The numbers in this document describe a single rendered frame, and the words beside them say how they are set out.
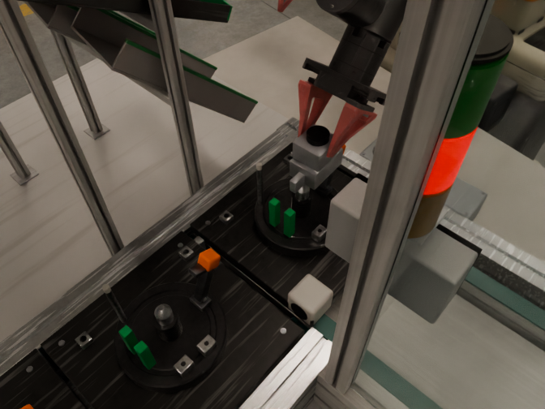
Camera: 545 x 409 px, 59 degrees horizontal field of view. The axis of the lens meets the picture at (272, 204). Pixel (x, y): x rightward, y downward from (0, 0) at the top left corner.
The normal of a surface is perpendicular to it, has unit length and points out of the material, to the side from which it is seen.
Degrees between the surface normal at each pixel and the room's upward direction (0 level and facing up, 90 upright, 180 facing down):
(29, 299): 0
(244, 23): 0
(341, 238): 90
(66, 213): 0
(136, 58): 90
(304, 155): 91
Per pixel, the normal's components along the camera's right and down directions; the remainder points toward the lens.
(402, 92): -0.67, 0.58
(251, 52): 0.00, -0.63
